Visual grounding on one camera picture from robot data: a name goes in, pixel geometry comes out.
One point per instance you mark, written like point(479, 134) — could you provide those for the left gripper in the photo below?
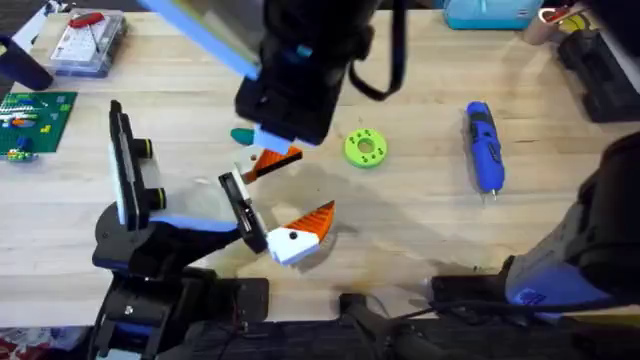
point(200, 197)

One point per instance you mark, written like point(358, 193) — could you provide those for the black left wrist plate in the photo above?
point(125, 165)

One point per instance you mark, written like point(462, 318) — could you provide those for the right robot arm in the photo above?
point(565, 270)

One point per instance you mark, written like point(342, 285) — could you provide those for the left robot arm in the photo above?
point(160, 250)

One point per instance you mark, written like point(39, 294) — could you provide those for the black case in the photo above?
point(600, 85)

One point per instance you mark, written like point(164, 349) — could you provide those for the green disc with holes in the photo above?
point(354, 152)

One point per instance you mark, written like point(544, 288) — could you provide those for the green board with toy blocks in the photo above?
point(35, 120)

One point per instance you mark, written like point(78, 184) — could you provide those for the clear plastic tool box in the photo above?
point(87, 45)

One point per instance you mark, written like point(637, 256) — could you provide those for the dark blue cylinder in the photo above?
point(22, 67)

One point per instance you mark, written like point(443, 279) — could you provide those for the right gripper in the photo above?
point(300, 75)

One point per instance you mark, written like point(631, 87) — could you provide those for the beige tape roll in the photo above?
point(537, 30)

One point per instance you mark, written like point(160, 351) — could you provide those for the light blue case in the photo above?
point(490, 15)

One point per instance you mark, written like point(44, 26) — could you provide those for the blue electric screwdriver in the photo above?
point(484, 145)

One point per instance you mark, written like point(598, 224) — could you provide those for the teal toy vegetable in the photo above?
point(242, 136)

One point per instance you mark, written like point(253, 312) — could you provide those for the orange ribbed wedge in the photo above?
point(275, 160)

